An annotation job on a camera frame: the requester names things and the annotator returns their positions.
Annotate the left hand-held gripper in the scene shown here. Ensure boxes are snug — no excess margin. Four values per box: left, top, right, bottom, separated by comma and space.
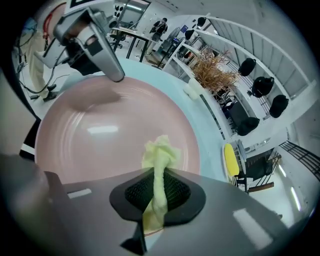
42, 0, 126, 83

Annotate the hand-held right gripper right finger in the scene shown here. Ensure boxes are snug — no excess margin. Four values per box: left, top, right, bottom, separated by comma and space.
149, 167, 297, 256

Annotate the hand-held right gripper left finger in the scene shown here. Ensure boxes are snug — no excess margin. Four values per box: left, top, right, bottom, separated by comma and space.
62, 167, 156, 256

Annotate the pink plate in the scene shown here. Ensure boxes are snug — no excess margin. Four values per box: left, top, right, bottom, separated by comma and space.
34, 76, 202, 237

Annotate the yellow cloth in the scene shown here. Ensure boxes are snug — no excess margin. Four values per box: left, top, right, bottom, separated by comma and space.
141, 134, 183, 234

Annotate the person's left forearm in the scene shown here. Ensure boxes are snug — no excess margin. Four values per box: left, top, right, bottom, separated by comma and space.
33, 3, 68, 46

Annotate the person's left hand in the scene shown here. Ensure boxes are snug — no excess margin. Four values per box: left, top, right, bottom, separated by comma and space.
71, 22, 97, 45

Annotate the black office chair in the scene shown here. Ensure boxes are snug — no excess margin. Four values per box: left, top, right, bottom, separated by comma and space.
109, 21, 125, 50

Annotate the white table with black stand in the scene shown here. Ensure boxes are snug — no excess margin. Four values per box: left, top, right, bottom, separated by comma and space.
111, 26, 161, 63

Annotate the yellow corn cob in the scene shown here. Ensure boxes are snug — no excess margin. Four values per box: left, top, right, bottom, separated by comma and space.
224, 144, 240, 176

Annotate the table with light-blue tablecloth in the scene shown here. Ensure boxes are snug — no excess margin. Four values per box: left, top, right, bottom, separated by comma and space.
57, 58, 241, 191

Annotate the black standing fan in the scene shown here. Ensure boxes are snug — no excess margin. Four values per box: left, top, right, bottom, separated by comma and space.
166, 26, 181, 46

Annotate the staircase with black railing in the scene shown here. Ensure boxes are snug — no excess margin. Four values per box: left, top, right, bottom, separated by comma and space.
239, 140, 320, 194

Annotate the dried plant bouquet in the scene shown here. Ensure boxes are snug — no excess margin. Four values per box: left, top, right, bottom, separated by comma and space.
183, 46, 240, 101

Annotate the white shelving unit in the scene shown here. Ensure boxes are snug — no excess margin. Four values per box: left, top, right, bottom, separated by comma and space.
159, 14, 317, 141

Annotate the red string bracelet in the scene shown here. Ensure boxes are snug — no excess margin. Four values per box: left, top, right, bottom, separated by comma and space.
42, 12, 55, 41

